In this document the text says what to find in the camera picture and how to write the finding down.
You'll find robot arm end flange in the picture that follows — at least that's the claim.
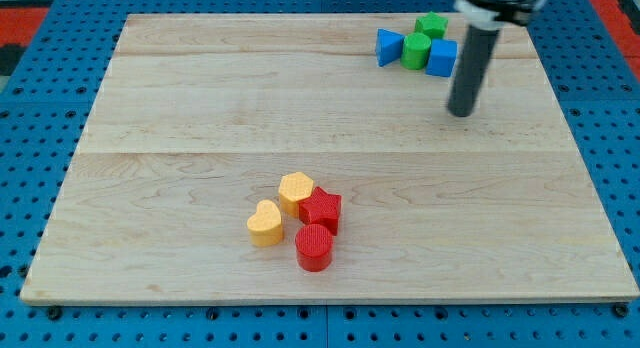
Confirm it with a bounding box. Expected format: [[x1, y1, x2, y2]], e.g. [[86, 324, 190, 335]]
[[454, 0, 548, 31]]

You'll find red star block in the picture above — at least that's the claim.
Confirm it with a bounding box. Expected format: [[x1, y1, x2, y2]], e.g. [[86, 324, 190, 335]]
[[298, 187, 342, 236]]

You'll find green star block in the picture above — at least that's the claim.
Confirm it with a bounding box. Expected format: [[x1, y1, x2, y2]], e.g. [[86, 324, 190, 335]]
[[414, 12, 449, 39]]

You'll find yellow hexagon block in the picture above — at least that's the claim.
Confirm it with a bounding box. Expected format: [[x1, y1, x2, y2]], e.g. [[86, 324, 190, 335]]
[[278, 172, 314, 218]]

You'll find red cylinder block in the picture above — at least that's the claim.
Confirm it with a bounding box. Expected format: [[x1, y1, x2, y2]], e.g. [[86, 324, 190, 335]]
[[295, 224, 333, 272]]

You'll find yellow heart block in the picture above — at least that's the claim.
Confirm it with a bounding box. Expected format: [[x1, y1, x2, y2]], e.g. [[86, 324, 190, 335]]
[[246, 200, 284, 247]]

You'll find light wooden board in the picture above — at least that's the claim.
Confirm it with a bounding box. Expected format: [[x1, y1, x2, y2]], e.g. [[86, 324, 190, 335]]
[[21, 14, 639, 306]]

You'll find blue triangle block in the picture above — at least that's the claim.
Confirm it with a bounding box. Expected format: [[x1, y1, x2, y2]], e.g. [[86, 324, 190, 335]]
[[375, 28, 405, 67]]

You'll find green cylinder block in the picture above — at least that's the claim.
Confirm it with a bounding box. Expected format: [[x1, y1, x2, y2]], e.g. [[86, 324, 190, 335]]
[[400, 32, 432, 70]]

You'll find blue cube block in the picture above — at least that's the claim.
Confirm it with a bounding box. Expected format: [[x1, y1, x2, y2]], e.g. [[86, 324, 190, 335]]
[[425, 39, 458, 77]]

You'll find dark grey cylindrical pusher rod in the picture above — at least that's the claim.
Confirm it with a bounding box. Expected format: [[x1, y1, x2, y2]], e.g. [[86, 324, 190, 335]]
[[447, 25, 500, 117]]

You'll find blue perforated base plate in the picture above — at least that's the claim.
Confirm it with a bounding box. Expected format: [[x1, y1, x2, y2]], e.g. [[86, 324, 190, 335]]
[[1, 0, 639, 347]]

